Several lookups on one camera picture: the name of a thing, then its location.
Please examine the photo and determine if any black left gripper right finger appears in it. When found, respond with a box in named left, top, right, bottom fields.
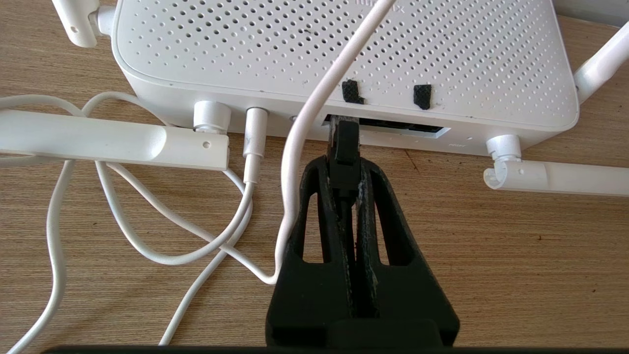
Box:
left=356, top=157, right=461, bottom=347

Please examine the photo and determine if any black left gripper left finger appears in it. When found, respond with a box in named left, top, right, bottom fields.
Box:
left=265, top=155, right=357, bottom=347

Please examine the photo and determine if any thin white adapter cable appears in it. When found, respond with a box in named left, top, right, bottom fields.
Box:
left=0, top=0, right=398, bottom=354

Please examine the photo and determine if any black ethernet cable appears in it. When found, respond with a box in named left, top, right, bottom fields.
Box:
left=325, top=116, right=363, bottom=261

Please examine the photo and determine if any white wifi router with antennas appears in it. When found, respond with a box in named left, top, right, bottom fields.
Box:
left=0, top=0, right=629, bottom=198

